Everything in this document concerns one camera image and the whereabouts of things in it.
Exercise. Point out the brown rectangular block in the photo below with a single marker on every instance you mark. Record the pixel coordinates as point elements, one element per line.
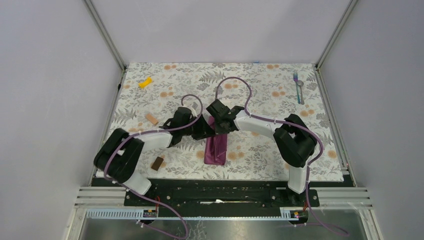
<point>156,165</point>

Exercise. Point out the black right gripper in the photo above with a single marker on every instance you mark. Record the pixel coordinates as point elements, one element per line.
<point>219,131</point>

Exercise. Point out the yellow plastic block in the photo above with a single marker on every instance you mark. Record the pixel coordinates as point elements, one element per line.
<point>145,83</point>

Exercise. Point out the floral patterned table mat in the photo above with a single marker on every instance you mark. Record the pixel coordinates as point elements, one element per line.
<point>262,89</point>

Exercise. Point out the silver spoon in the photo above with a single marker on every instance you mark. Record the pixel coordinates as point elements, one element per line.
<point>300,85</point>

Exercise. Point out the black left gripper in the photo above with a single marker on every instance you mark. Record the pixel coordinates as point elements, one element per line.
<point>204,130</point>

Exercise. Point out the iridescent fork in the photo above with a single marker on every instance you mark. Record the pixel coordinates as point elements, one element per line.
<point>295,79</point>

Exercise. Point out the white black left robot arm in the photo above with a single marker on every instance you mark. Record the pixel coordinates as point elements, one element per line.
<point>119,155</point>

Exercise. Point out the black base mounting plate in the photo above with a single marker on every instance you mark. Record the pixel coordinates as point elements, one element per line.
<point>221,198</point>

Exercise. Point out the purple cloth napkin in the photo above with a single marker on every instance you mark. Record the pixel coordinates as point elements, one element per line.
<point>215,152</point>

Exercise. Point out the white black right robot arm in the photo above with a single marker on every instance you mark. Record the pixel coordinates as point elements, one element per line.
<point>295,142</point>

